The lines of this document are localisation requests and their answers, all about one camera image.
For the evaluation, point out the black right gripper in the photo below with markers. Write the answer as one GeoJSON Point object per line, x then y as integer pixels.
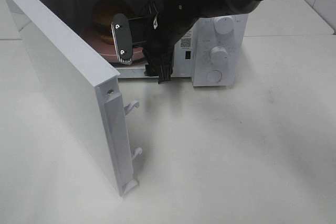
{"type": "Point", "coordinates": [156, 31]}

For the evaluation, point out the pink round plate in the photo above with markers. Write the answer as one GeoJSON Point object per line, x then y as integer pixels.
{"type": "Point", "coordinates": [91, 36]}

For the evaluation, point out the round white door-release button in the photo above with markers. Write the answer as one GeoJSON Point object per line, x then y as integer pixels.
{"type": "Point", "coordinates": [214, 76]}

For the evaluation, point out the white microwave knob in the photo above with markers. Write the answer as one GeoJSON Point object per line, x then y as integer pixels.
{"type": "Point", "coordinates": [223, 25]}
{"type": "Point", "coordinates": [218, 55]}

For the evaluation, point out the white microwave door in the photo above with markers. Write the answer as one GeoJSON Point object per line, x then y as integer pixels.
{"type": "Point", "coordinates": [82, 86]}

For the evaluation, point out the burger with lettuce and tomato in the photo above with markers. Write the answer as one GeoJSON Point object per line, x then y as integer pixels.
{"type": "Point", "coordinates": [102, 17]}

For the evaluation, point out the white warning label sticker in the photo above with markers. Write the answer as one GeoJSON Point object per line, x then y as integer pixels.
{"type": "Point", "coordinates": [186, 42]}

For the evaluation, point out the white microwave oven body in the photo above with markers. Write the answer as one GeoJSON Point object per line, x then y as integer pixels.
{"type": "Point", "coordinates": [193, 64]}

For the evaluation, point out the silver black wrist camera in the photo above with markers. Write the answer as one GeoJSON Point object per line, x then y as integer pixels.
{"type": "Point", "coordinates": [122, 38]}

